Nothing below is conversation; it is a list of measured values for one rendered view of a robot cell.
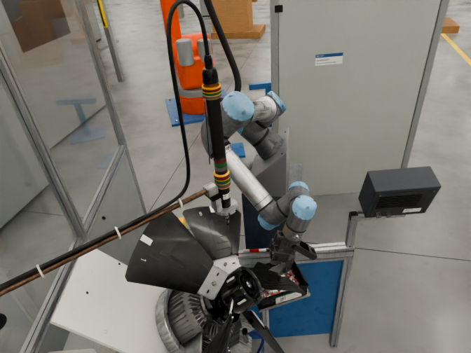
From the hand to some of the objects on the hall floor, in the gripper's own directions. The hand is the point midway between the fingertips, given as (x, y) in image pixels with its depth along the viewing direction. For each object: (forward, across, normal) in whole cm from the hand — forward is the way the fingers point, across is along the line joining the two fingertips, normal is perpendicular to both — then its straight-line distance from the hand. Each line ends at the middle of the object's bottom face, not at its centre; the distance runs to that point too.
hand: (281, 272), depth 134 cm
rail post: (+86, -26, +64) cm, 110 cm away
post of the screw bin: (+99, -8, +24) cm, 102 cm away
